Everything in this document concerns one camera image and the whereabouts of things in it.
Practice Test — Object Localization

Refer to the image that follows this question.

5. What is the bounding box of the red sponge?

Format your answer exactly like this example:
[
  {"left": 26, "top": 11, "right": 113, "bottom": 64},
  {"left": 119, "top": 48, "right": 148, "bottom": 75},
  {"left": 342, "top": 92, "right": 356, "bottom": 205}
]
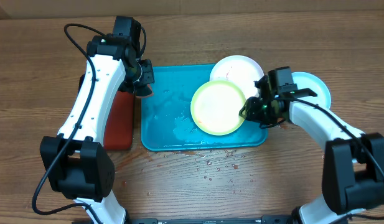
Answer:
[{"left": 135, "top": 84, "right": 154, "bottom": 98}]

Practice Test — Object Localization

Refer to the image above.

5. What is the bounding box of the yellow-green round plate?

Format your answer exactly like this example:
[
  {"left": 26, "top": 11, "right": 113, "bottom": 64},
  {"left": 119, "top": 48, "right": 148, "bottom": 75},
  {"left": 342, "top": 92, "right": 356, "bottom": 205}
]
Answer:
[{"left": 190, "top": 80, "right": 246, "bottom": 136}]

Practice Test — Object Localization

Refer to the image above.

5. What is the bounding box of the light blue round plate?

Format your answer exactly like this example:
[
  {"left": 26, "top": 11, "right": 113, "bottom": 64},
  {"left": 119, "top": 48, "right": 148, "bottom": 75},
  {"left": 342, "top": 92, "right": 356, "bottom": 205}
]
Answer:
[{"left": 292, "top": 72, "right": 332, "bottom": 109}]

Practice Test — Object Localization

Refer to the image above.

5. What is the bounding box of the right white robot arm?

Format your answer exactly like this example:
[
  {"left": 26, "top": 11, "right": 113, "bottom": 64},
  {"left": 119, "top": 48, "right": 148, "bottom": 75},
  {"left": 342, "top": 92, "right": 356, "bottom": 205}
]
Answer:
[{"left": 239, "top": 72, "right": 384, "bottom": 223}]

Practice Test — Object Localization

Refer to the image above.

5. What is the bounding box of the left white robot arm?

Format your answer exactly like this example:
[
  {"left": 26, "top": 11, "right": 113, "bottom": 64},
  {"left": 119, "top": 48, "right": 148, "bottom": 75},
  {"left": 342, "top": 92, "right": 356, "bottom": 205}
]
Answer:
[{"left": 31, "top": 16, "right": 154, "bottom": 223}]

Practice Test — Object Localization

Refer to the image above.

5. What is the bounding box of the teal plastic tray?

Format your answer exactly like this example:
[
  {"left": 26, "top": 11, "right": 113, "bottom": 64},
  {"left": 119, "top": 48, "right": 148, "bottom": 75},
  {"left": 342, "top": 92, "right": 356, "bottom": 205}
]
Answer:
[{"left": 141, "top": 64, "right": 268, "bottom": 151}]

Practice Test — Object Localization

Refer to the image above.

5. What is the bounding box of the black tray with red sponge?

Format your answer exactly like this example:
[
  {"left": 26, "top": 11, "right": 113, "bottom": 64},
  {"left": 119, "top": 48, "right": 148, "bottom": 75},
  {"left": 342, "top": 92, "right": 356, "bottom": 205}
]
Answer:
[{"left": 67, "top": 68, "right": 134, "bottom": 150}]

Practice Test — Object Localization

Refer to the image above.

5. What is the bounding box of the white round plate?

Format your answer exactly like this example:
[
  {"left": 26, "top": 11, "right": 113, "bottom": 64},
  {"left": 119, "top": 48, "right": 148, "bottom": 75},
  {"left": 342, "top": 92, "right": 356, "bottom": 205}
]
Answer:
[{"left": 210, "top": 55, "right": 264, "bottom": 99}]

